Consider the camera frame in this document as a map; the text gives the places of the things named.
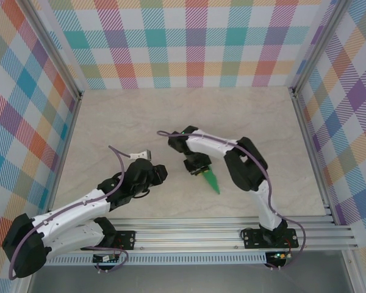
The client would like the green cloth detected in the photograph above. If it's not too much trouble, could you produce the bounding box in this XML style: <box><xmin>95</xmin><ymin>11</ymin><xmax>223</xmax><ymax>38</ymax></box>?
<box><xmin>200</xmin><ymin>169</ymin><xmax>221</xmax><ymax>195</ymax></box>

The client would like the dark circuit board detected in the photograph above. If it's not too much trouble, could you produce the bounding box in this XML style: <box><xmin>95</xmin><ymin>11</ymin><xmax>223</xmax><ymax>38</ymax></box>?
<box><xmin>92</xmin><ymin>254</ymin><xmax>120</xmax><ymax>264</ymax></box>

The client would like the grey metal panel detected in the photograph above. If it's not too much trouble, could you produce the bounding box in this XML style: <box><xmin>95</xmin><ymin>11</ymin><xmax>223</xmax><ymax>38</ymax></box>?
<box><xmin>27</xmin><ymin>264</ymin><xmax>354</xmax><ymax>293</ymax></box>

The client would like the circuit board with green light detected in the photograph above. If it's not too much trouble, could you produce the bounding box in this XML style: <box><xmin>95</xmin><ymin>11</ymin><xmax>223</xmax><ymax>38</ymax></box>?
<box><xmin>268</xmin><ymin>251</ymin><xmax>293</xmax><ymax>261</ymax></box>

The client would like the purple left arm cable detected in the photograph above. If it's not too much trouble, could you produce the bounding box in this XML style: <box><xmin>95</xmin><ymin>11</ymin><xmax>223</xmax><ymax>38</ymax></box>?
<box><xmin>8</xmin><ymin>145</ymin><xmax>132</xmax><ymax>280</ymax></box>

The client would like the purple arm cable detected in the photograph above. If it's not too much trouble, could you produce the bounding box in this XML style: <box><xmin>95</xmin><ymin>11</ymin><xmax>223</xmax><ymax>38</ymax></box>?
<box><xmin>156</xmin><ymin>130</ymin><xmax>306</xmax><ymax>272</ymax></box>
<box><xmin>8</xmin><ymin>145</ymin><xmax>132</xmax><ymax>280</ymax></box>

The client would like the small left wrist camera box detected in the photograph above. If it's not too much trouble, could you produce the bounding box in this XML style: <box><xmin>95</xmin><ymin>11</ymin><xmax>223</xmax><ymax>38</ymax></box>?
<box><xmin>135</xmin><ymin>148</ymin><xmax>153</xmax><ymax>161</ymax></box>

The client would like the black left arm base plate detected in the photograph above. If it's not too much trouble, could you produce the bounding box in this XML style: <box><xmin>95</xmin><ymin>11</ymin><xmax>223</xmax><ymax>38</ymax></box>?
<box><xmin>91</xmin><ymin>230</ymin><xmax>137</xmax><ymax>251</ymax></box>

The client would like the aluminium mounting rail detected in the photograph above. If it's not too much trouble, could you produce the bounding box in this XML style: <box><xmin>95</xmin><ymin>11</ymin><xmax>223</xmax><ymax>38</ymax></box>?
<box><xmin>21</xmin><ymin>217</ymin><xmax>359</xmax><ymax>253</ymax></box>

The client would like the aluminium side rail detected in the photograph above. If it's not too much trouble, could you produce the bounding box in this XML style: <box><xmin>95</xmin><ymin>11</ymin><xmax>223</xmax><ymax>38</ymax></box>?
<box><xmin>41</xmin><ymin>94</ymin><xmax>84</xmax><ymax>228</ymax></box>
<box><xmin>289</xmin><ymin>88</ymin><xmax>337</xmax><ymax>225</ymax></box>

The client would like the perforated cable tray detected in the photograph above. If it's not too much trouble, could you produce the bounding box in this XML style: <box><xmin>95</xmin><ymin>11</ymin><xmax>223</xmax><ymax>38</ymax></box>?
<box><xmin>35</xmin><ymin>252</ymin><xmax>268</xmax><ymax>266</ymax></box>

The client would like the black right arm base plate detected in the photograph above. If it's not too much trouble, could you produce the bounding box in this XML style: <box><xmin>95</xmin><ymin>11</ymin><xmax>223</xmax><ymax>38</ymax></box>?
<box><xmin>241</xmin><ymin>228</ymin><xmax>299</xmax><ymax>250</ymax></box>

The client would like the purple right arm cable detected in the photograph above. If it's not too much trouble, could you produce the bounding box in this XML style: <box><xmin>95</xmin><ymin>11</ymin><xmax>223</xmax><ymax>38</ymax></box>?
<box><xmin>156</xmin><ymin>130</ymin><xmax>306</xmax><ymax>272</ymax></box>

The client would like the aluminium frame post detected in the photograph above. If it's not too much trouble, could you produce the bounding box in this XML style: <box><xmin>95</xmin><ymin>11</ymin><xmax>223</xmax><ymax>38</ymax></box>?
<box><xmin>290</xmin><ymin>0</ymin><xmax>349</xmax><ymax>93</ymax></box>
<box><xmin>20</xmin><ymin>0</ymin><xmax>84</xmax><ymax>101</ymax></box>

